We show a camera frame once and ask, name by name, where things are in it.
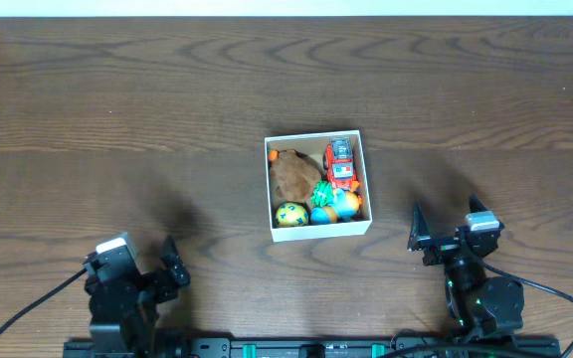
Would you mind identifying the green round disc toy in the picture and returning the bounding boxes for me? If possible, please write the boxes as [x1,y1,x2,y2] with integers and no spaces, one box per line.
[310,180,335,207]

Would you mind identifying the red toy fire truck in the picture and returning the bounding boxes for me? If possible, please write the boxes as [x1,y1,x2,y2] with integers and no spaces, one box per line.
[323,137,360,192]

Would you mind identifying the white cardboard box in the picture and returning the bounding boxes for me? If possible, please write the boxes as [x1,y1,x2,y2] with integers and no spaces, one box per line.
[265,130,372,242]

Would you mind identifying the brown plush toy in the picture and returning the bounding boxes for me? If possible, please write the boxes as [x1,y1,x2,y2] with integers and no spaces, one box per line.
[268,149,321,203]

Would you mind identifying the blue orange toy figure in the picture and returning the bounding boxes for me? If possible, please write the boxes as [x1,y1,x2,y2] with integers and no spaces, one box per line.
[309,189,363,225]

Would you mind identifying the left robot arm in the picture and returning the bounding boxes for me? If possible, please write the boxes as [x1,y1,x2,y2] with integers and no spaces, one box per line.
[84,233,191,357]

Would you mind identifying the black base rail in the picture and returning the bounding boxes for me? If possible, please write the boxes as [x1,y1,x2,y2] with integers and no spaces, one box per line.
[63,332,561,358]

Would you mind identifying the yellow ball blue letters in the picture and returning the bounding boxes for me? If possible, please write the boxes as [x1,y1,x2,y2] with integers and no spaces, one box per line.
[275,202,309,228]

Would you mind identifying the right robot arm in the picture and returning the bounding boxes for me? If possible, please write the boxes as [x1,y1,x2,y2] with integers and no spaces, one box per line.
[407,195,524,343]

